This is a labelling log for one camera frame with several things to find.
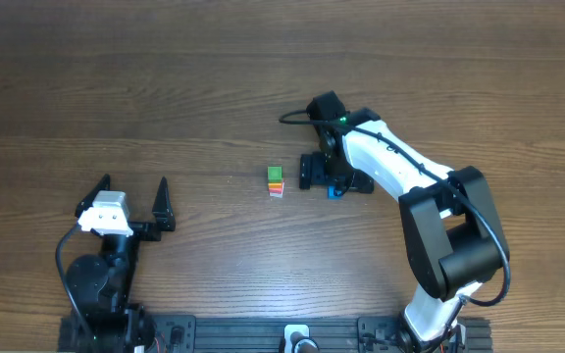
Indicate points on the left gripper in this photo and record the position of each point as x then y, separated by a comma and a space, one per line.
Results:
145, 230

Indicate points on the blue cube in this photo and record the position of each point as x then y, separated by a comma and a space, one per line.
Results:
334, 193

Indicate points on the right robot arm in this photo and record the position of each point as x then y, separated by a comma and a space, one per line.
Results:
395, 162

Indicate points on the orange cube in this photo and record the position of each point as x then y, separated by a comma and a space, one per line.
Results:
275, 185

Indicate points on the green cube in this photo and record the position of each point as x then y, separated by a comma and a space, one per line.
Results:
274, 173

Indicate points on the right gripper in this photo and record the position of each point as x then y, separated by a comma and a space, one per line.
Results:
314, 171

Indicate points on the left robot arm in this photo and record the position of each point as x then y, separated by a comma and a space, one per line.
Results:
101, 284

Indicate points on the mounting rail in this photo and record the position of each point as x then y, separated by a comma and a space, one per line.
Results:
243, 336

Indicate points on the white cube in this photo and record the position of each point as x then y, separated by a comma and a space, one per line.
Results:
276, 195

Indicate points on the red cube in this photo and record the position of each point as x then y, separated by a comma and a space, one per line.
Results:
276, 189

